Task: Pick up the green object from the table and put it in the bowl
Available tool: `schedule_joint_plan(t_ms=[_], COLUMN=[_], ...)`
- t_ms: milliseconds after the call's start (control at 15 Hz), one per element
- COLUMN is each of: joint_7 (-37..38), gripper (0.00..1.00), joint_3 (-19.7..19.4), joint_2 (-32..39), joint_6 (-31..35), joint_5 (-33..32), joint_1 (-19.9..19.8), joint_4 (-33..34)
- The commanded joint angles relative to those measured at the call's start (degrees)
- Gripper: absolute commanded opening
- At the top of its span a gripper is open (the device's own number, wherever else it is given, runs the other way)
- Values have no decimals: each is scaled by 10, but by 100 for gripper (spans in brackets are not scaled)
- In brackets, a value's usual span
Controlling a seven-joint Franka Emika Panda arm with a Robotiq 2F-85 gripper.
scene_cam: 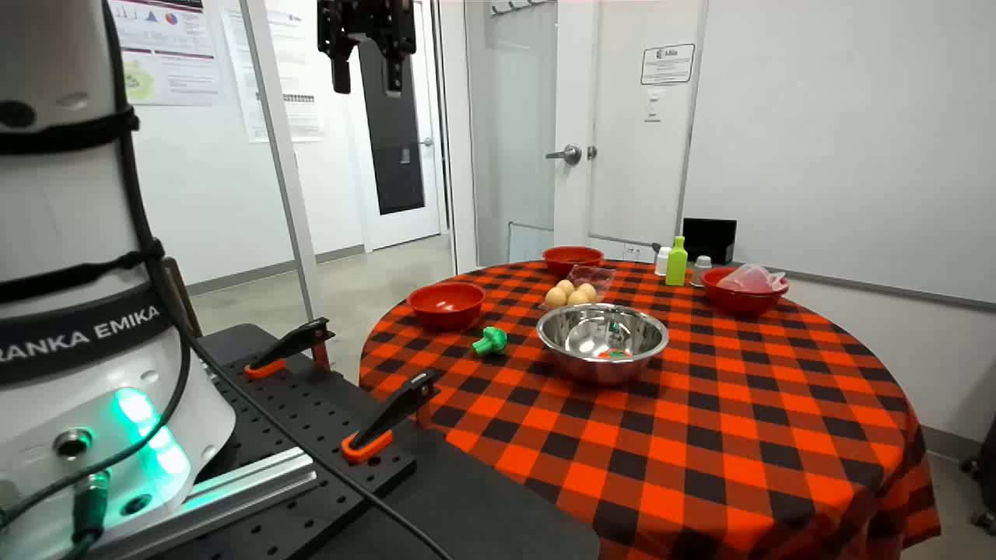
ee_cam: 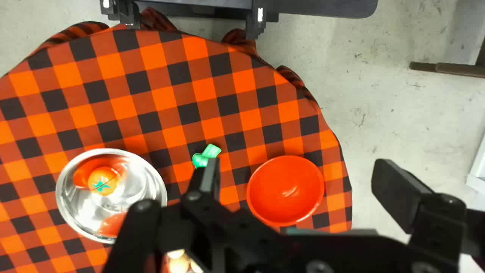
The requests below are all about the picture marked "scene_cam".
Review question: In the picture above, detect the white whiteboard frame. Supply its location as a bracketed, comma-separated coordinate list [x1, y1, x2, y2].
[241, 0, 318, 320]

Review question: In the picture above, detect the red black plaid tablecloth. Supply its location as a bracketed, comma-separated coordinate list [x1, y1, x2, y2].
[362, 262, 941, 560]

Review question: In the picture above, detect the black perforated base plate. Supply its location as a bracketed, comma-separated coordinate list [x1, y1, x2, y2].
[156, 323, 600, 560]

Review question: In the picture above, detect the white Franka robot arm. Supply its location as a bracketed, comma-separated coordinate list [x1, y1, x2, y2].
[0, 0, 236, 560]

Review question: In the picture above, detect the green toy broccoli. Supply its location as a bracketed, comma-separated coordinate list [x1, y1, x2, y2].
[474, 325, 508, 356]

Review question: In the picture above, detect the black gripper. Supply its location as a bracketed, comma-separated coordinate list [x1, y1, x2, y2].
[318, 0, 417, 97]

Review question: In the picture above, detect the black orange clamp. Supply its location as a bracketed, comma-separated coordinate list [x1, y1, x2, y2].
[243, 317, 332, 381]
[339, 369, 436, 463]

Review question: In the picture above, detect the red bowl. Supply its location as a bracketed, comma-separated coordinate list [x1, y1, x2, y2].
[408, 283, 481, 328]
[543, 246, 605, 278]
[704, 263, 787, 317]

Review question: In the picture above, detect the white door with handle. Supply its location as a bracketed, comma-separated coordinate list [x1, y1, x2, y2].
[547, 0, 710, 243]

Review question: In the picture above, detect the red bowl front left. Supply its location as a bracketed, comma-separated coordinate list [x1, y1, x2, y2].
[408, 283, 481, 328]

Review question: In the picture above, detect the toy eggs pile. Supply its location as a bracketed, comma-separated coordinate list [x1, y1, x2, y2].
[546, 278, 598, 307]

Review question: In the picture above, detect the green squeeze bottle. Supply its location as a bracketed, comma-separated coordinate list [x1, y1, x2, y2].
[665, 237, 689, 287]

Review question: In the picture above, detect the black orange clamp left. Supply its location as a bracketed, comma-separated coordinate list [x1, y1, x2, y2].
[243, 317, 332, 381]

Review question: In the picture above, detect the small white bottle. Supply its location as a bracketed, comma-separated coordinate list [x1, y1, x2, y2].
[655, 246, 668, 277]

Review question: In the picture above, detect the steel mixing bowl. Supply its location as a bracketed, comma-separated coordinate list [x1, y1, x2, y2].
[536, 305, 668, 384]

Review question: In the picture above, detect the black orange clamp right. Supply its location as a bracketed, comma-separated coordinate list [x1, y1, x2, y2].
[339, 369, 436, 463]

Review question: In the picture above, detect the red bowl back right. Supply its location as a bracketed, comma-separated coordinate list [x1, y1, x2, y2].
[704, 263, 787, 317]

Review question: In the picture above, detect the black box on table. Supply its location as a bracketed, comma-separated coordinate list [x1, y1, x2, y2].
[681, 218, 739, 263]

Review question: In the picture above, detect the red bowl back middle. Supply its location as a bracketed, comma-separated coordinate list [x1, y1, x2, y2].
[543, 246, 605, 278]

